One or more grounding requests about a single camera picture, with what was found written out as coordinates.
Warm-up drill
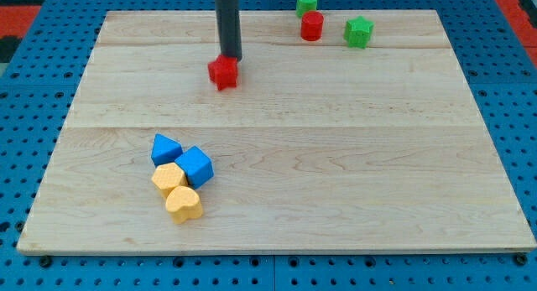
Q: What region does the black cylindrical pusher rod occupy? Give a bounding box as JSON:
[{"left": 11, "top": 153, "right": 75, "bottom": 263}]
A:
[{"left": 215, "top": 0, "right": 242, "bottom": 61}]

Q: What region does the red star block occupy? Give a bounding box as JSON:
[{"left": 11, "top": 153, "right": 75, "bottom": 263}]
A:
[{"left": 207, "top": 55, "right": 238, "bottom": 91}]

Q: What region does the yellow heart block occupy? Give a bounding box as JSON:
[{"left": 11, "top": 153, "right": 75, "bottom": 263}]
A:
[{"left": 165, "top": 186, "right": 204, "bottom": 224}]

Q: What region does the yellow hexagon block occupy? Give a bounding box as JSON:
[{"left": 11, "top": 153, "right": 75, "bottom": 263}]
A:
[{"left": 151, "top": 163, "right": 189, "bottom": 199}]

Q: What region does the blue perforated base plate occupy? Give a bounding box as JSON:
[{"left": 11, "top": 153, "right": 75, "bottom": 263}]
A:
[{"left": 1, "top": 0, "right": 536, "bottom": 290}]

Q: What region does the blue cube block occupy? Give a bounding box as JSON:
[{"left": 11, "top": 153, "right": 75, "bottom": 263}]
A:
[{"left": 175, "top": 146, "right": 214, "bottom": 190}]

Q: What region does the green star block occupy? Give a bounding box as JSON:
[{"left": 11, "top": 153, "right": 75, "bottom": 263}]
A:
[{"left": 343, "top": 16, "right": 375, "bottom": 49}]

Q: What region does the light wooden board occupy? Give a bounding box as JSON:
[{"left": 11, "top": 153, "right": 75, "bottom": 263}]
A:
[{"left": 18, "top": 10, "right": 536, "bottom": 256}]

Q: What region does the green cylinder block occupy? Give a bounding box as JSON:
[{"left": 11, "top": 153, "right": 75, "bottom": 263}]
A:
[{"left": 295, "top": 0, "right": 318, "bottom": 18}]

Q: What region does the blue triangle block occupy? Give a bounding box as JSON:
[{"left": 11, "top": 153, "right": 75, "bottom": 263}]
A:
[{"left": 151, "top": 133, "right": 183, "bottom": 167}]

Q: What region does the red cylinder block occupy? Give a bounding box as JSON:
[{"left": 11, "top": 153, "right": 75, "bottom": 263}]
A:
[{"left": 300, "top": 11, "right": 324, "bottom": 41}]

